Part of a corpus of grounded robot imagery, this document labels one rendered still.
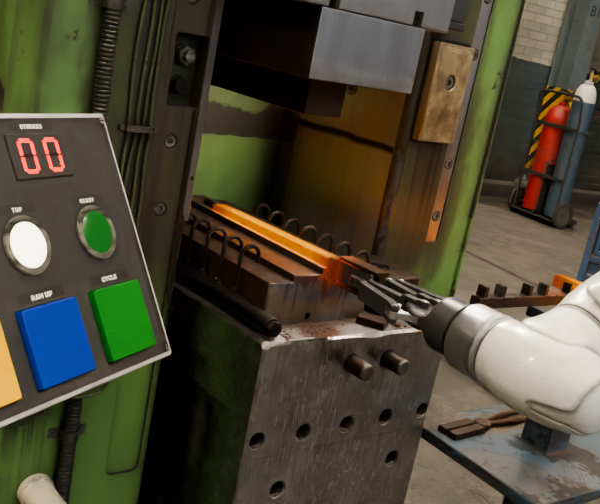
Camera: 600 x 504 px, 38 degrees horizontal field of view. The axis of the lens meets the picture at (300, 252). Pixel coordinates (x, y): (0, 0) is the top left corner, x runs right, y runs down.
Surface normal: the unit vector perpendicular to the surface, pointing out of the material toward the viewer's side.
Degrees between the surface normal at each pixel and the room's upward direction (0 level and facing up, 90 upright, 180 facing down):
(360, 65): 90
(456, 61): 90
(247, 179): 90
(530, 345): 37
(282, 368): 90
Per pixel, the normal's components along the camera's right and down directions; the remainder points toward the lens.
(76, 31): 0.61, 0.31
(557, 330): -0.09, -0.87
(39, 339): 0.86, -0.24
